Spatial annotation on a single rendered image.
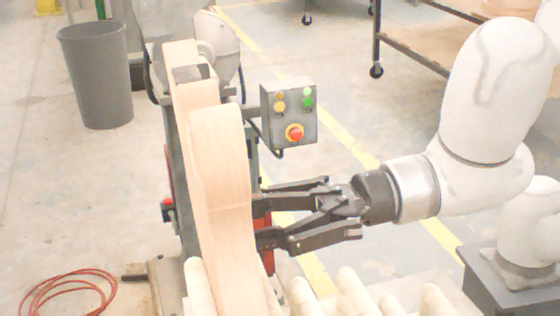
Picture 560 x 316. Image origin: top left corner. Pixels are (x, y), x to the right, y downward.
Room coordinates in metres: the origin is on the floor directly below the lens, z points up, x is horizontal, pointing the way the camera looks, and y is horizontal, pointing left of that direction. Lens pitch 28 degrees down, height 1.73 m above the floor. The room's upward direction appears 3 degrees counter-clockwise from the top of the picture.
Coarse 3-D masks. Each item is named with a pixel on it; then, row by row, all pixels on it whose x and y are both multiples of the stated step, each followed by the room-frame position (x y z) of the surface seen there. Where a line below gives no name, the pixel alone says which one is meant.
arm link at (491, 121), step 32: (480, 32) 0.63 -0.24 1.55; (512, 32) 0.62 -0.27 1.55; (544, 32) 0.75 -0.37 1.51; (480, 64) 0.60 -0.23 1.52; (512, 64) 0.59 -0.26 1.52; (544, 64) 0.59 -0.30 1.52; (448, 96) 0.64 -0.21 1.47; (480, 96) 0.60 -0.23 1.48; (512, 96) 0.58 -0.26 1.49; (544, 96) 0.62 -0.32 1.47; (448, 128) 0.64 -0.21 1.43; (480, 128) 0.60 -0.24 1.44; (512, 128) 0.60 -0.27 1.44; (480, 160) 0.62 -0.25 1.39
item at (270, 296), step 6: (258, 258) 0.69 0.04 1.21; (264, 270) 0.66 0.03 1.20; (264, 276) 0.64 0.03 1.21; (264, 282) 0.63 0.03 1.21; (270, 282) 0.64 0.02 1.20; (264, 288) 0.61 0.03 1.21; (270, 288) 0.62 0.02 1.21; (270, 294) 0.60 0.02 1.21; (270, 300) 0.59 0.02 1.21; (276, 300) 0.59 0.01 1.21; (270, 306) 0.58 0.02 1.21; (276, 306) 0.58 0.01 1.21; (270, 312) 0.57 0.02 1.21; (276, 312) 0.57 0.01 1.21
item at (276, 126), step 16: (272, 80) 1.70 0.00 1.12; (288, 80) 1.70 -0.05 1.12; (304, 80) 1.69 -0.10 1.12; (272, 96) 1.61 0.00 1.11; (288, 96) 1.62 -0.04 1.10; (304, 96) 1.63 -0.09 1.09; (272, 112) 1.61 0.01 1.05; (288, 112) 1.62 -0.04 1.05; (304, 112) 1.63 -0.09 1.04; (256, 128) 1.75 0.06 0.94; (272, 128) 1.61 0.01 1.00; (288, 128) 1.62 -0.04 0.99; (304, 128) 1.63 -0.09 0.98; (272, 144) 1.61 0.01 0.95; (288, 144) 1.62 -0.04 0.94; (304, 144) 1.64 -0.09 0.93
